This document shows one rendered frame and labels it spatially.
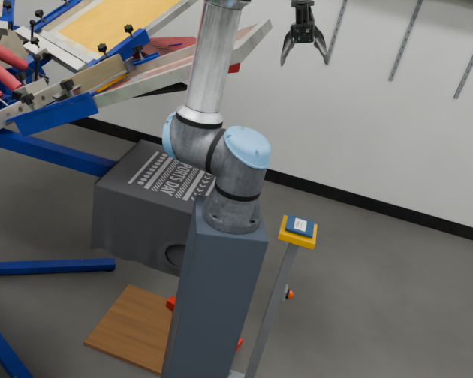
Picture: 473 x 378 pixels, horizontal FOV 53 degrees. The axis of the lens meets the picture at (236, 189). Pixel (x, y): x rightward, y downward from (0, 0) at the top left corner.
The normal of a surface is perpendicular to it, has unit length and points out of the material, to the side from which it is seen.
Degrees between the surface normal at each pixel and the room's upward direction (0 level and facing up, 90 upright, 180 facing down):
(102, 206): 92
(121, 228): 94
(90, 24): 32
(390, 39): 90
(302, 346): 0
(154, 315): 0
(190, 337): 90
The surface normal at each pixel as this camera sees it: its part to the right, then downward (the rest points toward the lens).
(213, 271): 0.08, 0.52
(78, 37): -0.18, -0.58
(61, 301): 0.21, -0.85
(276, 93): -0.21, 0.45
